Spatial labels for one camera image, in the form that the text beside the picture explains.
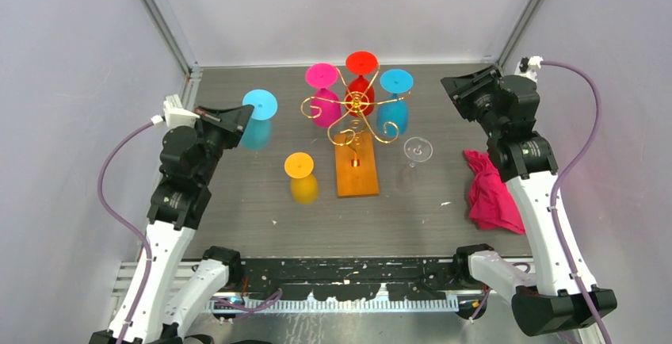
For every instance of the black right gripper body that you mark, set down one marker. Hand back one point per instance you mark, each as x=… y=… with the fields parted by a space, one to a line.
x=483 y=112

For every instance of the yellow wine glass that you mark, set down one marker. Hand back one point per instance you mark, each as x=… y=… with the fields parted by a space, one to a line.
x=304 y=187

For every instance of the gold wire wine glass rack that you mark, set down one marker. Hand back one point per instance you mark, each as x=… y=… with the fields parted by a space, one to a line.
x=353 y=141

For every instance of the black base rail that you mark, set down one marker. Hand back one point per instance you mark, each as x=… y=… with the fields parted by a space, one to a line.
x=349 y=279

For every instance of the clear wine glass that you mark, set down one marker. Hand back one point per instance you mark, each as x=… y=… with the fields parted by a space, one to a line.
x=417 y=151

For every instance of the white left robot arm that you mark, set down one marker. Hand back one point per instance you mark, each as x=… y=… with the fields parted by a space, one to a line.
x=149 y=312

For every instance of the pink wine glass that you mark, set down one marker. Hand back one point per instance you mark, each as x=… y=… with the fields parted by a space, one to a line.
x=324 y=106

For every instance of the blue wine glass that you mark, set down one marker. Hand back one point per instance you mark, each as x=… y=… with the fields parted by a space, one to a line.
x=393 y=114
x=260 y=127

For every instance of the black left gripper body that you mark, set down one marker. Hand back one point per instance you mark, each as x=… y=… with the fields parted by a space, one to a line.
x=214 y=153

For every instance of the red wine glass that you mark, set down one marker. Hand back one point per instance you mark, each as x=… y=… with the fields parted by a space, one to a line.
x=361 y=63

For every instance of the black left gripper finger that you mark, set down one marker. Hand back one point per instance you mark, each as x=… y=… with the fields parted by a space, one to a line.
x=230 y=136
x=233 y=119

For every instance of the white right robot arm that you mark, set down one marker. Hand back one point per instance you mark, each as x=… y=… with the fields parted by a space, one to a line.
x=562 y=294

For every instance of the crumpled pink cloth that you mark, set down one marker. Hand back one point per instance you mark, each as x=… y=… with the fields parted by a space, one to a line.
x=491 y=204

